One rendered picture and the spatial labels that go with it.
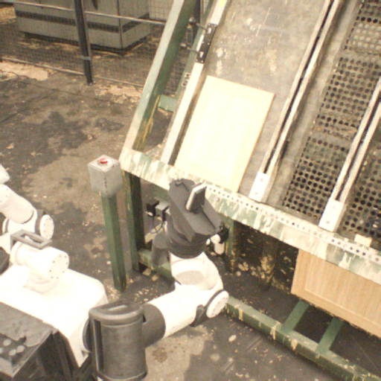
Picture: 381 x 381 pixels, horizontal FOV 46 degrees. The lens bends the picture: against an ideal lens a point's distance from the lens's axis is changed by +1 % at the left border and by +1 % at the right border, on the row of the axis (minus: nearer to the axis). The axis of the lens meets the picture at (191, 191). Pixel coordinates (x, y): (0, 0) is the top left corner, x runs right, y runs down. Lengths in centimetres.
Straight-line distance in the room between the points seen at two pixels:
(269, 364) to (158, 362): 58
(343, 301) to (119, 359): 163
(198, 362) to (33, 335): 163
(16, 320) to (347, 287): 170
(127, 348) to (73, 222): 250
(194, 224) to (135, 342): 33
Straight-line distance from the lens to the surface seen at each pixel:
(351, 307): 246
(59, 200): 368
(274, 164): 203
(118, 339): 99
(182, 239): 85
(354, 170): 194
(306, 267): 240
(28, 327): 104
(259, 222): 205
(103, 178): 226
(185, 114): 230
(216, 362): 257
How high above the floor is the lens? 216
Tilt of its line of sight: 37 degrees down
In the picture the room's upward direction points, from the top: straight up
